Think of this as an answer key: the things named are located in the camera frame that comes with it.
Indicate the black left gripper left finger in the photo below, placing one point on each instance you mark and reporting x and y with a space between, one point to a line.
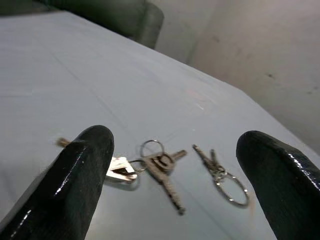
62 187

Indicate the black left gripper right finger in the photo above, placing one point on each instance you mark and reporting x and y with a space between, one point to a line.
282 180

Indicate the silver key bunch small rings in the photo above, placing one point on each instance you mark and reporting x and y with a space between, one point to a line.
162 175

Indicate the light blue tablecloth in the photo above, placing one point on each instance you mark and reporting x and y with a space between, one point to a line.
100 87

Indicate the grey green sofa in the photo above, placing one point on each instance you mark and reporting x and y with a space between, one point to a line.
112 15

